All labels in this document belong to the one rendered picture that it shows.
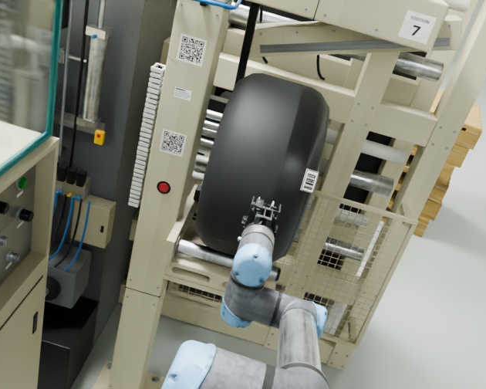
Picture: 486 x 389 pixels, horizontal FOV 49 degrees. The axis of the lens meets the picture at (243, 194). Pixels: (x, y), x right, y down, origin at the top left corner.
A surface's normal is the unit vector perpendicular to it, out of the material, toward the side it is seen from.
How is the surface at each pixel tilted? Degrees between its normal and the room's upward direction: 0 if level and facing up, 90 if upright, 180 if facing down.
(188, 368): 26
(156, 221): 90
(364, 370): 0
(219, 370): 10
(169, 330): 0
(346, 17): 90
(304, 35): 90
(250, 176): 70
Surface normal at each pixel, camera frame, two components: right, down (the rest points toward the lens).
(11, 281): 0.25, -0.84
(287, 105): 0.17, -0.59
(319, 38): -0.14, 0.45
